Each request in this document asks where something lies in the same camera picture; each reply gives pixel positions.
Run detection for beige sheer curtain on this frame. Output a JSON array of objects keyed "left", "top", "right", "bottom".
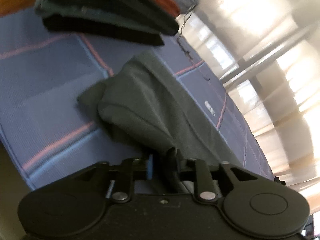
[{"left": 178, "top": 0, "right": 319, "bottom": 208}]

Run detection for black cable on bed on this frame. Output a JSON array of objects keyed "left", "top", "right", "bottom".
[{"left": 175, "top": 3, "right": 211, "bottom": 82}]

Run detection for dark grey pants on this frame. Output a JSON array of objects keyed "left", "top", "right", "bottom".
[{"left": 77, "top": 50, "right": 239, "bottom": 165}]

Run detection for stack of folded clothes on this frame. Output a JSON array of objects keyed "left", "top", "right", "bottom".
[{"left": 35, "top": 0, "right": 180, "bottom": 46}]

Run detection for blue checked bed sheet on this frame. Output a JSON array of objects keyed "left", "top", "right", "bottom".
[{"left": 1, "top": 9, "right": 273, "bottom": 190}]

